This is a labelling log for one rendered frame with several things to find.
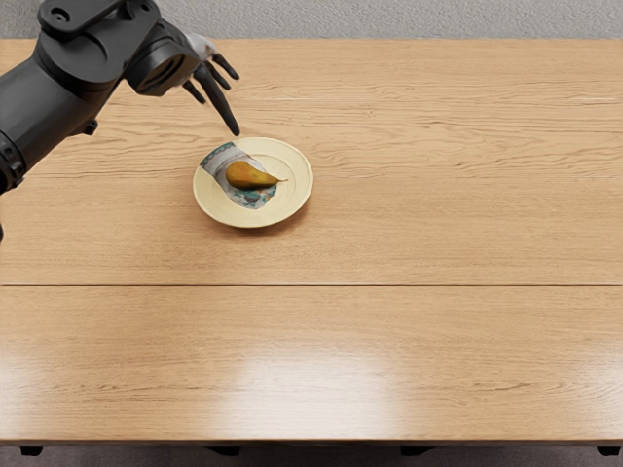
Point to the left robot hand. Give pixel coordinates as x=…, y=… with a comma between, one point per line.
x=214, y=82

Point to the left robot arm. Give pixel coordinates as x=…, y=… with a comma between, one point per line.
x=73, y=68

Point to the cream plate with printed pattern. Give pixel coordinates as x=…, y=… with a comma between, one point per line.
x=292, y=180

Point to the yellow-brown pear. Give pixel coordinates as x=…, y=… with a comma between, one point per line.
x=245, y=175

